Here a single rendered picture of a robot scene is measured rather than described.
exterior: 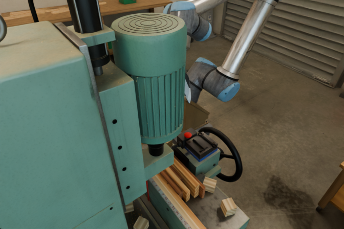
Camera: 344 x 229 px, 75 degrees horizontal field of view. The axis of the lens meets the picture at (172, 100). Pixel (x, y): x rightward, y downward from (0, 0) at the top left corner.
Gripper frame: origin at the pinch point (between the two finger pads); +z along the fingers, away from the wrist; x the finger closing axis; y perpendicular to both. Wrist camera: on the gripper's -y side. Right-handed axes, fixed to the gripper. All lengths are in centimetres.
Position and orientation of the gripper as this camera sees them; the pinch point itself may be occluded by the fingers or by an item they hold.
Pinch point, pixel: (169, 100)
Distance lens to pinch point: 83.3
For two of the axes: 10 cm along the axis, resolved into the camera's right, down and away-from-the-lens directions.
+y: 1.7, -0.1, 9.9
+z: -1.4, 9.9, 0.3
